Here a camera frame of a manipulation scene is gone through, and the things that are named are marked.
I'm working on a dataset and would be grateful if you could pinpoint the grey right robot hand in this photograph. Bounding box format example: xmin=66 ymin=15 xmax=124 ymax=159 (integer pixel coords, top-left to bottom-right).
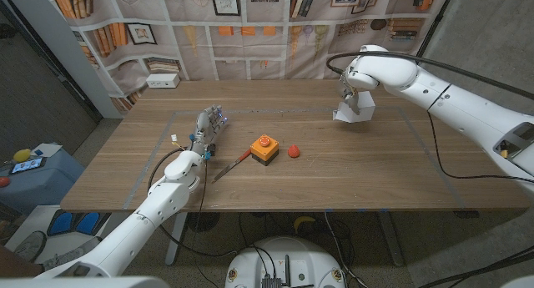
xmin=340 ymin=77 xmax=364 ymax=115

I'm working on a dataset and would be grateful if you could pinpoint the white power strip box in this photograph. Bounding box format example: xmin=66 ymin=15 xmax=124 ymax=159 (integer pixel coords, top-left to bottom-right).
xmin=145 ymin=73 xmax=181 ymax=89

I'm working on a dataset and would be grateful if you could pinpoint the knife with red handle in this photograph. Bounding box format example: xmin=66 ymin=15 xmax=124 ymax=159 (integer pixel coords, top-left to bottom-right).
xmin=210 ymin=148 xmax=253 ymax=184

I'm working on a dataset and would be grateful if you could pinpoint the blue-grey cabinet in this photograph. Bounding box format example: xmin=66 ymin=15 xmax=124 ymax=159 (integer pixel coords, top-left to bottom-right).
xmin=0 ymin=144 xmax=87 ymax=216

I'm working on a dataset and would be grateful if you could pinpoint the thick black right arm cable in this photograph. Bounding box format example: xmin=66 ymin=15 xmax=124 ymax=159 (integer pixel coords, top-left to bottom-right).
xmin=325 ymin=50 xmax=534 ymax=101

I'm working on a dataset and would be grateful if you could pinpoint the smartphone with lit screen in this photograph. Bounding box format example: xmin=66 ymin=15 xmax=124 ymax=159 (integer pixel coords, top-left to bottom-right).
xmin=8 ymin=156 xmax=47 ymax=175

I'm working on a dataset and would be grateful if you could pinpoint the printed bookshelf backdrop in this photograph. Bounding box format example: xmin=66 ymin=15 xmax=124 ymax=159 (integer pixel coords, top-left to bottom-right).
xmin=48 ymin=0 xmax=454 ymax=116

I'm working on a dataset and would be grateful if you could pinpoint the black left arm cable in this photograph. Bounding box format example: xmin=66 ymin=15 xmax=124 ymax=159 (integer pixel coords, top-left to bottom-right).
xmin=147 ymin=148 xmax=238 ymax=258

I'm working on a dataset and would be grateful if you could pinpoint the white paper sheet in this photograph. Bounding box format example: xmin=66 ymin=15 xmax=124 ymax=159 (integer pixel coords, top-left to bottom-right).
xmin=32 ymin=143 xmax=63 ymax=159

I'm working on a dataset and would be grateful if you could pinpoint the grey sneaker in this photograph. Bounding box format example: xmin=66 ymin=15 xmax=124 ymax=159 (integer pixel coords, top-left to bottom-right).
xmin=14 ymin=230 xmax=48 ymax=263

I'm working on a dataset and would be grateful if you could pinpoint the grey metal table leg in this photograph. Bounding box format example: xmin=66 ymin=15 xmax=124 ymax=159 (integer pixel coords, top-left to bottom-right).
xmin=165 ymin=212 xmax=189 ymax=266
xmin=377 ymin=211 xmax=405 ymax=267

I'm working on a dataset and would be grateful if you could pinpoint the yellow curved object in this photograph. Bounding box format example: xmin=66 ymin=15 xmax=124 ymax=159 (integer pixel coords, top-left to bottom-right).
xmin=293 ymin=215 xmax=317 ymax=234

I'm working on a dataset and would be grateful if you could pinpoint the orange box with red button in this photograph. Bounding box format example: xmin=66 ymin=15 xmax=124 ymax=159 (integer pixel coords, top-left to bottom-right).
xmin=249 ymin=134 xmax=280 ymax=167

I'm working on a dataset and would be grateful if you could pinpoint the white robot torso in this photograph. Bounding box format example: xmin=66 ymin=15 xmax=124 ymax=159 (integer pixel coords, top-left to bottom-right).
xmin=0 ymin=275 xmax=534 ymax=288

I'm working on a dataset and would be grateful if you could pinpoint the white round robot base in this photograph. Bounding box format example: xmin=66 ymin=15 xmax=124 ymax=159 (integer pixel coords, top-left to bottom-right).
xmin=224 ymin=236 xmax=346 ymax=288

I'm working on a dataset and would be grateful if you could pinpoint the white milk carton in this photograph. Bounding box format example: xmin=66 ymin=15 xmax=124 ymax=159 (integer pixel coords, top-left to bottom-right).
xmin=332 ymin=89 xmax=376 ymax=124

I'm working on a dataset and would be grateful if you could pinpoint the black backdrop stand pole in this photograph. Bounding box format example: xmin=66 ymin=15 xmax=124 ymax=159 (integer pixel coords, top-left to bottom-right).
xmin=416 ymin=0 xmax=458 ymax=58

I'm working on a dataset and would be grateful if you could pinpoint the blue shoe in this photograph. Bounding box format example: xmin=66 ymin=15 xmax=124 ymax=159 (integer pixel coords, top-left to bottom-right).
xmin=74 ymin=211 xmax=101 ymax=235
xmin=47 ymin=211 xmax=74 ymax=237

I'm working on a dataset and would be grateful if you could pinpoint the yellow ball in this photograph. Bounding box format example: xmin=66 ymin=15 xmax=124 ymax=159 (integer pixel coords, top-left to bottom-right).
xmin=13 ymin=148 xmax=33 ymax=164

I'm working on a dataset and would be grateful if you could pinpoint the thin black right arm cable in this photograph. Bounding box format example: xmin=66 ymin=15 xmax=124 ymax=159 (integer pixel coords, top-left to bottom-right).
xmin=425 ymin=110 xmax=534 ymax=185

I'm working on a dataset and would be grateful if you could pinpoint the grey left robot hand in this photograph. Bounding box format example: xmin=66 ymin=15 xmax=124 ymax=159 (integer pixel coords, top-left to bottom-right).
xmin=190 ymin=104 xmax=229 ymax=155

